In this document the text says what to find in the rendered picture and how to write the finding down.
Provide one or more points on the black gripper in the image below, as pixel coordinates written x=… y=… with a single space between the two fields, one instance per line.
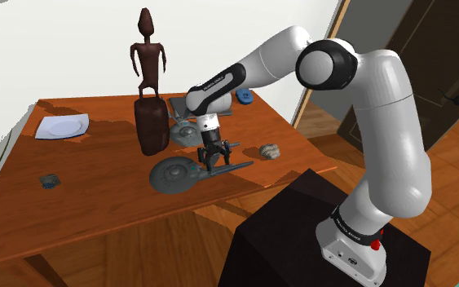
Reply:
x=212 y=138

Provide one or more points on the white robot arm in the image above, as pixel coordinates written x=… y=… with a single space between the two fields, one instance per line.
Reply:
x=388 y=131

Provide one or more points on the silver spaceship model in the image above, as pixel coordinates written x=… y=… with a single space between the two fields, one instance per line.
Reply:
x=185 y=133

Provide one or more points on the dark grey spaceship model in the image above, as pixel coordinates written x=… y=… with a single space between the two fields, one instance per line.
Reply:
x=173 y=175

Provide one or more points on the beige rock-shaped object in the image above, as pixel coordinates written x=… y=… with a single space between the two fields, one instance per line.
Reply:
x=269 y=151

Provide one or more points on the blue oval object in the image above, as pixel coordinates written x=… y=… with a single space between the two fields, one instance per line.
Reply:
x=244 y=96

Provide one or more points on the dark brown wooden figure statue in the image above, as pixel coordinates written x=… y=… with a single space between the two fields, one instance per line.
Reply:
x=150 y=119

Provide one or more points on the dark robot stand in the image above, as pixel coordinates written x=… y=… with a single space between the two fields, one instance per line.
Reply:
x=276 y=242

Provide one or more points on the brown wooden table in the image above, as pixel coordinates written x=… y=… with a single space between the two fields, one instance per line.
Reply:
x=94 y=190

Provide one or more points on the white square plate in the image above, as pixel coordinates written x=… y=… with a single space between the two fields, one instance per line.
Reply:
x=63 y=127

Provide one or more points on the small grey blue object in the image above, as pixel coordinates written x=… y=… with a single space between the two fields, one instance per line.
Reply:
x=50 y=181

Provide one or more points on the dark brown door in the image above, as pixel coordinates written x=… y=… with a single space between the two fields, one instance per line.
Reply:
x=432 y=59

